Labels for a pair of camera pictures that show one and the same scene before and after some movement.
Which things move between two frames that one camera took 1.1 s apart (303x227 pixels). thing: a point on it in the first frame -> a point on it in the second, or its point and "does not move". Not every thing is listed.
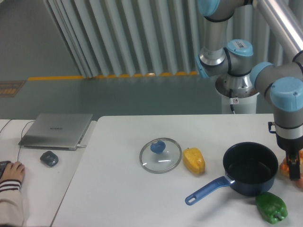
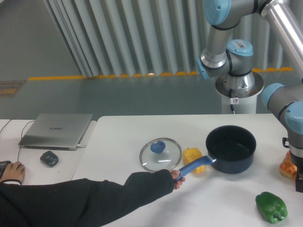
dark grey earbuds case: (49, 158) does not move
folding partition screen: (110, 38) does not move
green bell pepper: (271, 207) does not move
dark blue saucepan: (250, 168) -> (231, 149)
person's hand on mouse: (13, 171) does not move
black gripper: (293, 161) -> (298, 161)
